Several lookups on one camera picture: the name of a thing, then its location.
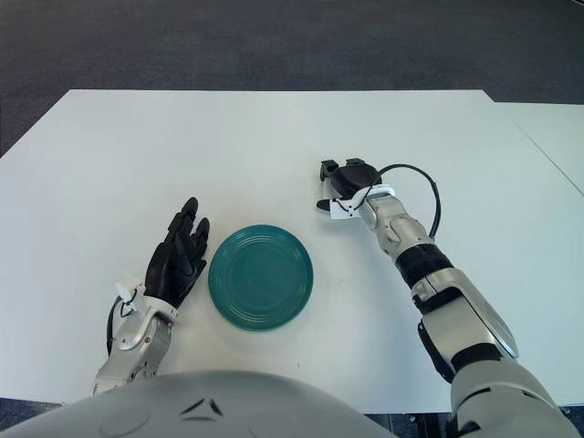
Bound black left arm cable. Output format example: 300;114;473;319
105;291;136;357

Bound grey robot torso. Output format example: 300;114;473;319
0;370;453;438

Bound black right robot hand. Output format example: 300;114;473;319
315;157;382;214

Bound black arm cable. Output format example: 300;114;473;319
105;291;136;357
353;162;443;239

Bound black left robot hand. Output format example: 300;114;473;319
144;196;212;308

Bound white right wrist connector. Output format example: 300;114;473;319
328;183;396;221

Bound white left wrist connector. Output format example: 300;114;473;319
114;276;146;316

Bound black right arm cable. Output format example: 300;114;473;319
353;162;443;239

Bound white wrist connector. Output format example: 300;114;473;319
114;276;146;316
328;183;396;221

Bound teal green round plate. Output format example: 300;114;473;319
208;224;315;333

